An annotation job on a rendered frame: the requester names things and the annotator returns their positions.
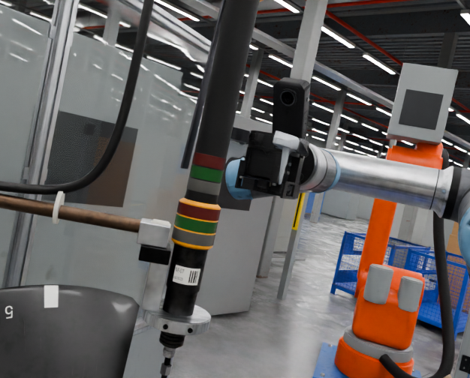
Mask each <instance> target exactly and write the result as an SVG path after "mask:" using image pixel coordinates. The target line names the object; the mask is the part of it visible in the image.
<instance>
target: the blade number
mask: <svg viewBox="0 0 470 378"><path fill-rule="evenodd" d="M0 318H1V325H3V324H7V323H15V322H19V315H18V301H13V302H8V303H3V304H0Z"/></svg>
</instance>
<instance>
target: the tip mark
mask: <svg viewBox="0 0 470 378"><path fill-rule="evenodd" d="M58 294H59V286H44V307H45V308H57V307H58Z"/></svg>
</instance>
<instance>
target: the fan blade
mask: <svg viewBox="0 0 470 378"><path fill-rule="evenodd" d="M44 286H59V294H58V307H44ZM8 302H18V315H19V322H11V323H7V324H3V325H1V318H0V378H123V374H124V371H125V365H126V362H127V358H128V353H129V349H130V345H131V340H132V336H133V333H134V327H135V323H136V320H137V314H138V311H139V307H140V306H139V304H138V303H136V301H135V300H134V299H133V298H132V297H130V296H127V295H123V294H120V293H117V292H111V291H108V290H104V289H97V288H92V287H87V286H73V285H59V284H41V285H28V286H13V287H7V288H2V289H0V304H3V303H8Z"/></svg>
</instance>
